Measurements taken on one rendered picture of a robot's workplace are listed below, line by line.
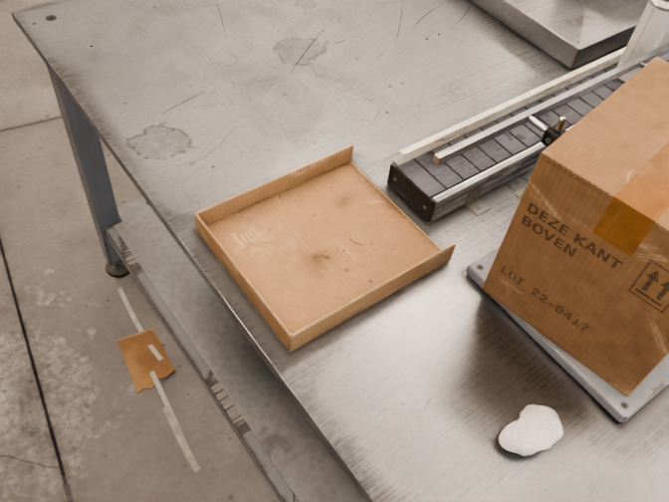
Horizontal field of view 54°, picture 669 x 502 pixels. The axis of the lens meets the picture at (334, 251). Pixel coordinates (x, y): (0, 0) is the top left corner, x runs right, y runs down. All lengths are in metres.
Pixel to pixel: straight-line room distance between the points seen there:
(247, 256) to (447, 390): 0.35
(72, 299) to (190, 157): 0.98
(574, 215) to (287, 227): 0.44
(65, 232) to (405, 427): 1.55
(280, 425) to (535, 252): 0.83
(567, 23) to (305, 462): 1.10
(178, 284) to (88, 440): 0.45
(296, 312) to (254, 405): 0.64
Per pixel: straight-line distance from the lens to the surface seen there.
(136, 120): 1.23
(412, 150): 1.06
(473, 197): 1.11
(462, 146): 1.02
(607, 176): 0.80
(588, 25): 1.58
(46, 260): 2.15
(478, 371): 0.93
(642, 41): 1.38
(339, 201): 1.07
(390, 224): 1.05
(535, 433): 0.87
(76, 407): 1.85
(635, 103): 0.93
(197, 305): 1.69
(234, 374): 1.58
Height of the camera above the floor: 1.60
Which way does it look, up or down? 50 degrees down
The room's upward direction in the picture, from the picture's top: 8 degrees clockwise
